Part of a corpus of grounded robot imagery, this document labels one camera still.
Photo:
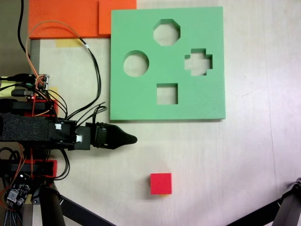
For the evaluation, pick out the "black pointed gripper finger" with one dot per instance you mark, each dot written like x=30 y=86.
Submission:
x=123 y=139

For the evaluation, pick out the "red square block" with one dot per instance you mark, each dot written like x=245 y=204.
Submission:
x=161 y=183

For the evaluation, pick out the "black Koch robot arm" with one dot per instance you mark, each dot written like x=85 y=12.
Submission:
x=23 y=127

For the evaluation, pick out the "large orange foam block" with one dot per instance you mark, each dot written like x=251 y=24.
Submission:
x=65 y=14

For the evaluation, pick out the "green foam shape board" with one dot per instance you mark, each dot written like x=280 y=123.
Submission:
x=143 y=110

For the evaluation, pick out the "red base clamp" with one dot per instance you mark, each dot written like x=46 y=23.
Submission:
x=53 y=167
x=55 y=108

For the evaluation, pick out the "black tripod leg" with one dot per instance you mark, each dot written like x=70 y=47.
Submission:
x=77 y=212
x=284 y=204

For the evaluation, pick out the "black USB plug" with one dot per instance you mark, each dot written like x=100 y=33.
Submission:
x=21 y=92

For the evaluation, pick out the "yellow tape strip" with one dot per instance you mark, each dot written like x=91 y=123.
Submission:
x=67 y=43

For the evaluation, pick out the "black power converter board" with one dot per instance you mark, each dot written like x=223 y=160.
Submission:
x=17 y=190

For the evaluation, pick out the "yellow sticky note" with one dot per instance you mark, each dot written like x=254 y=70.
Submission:
x=4 y=88

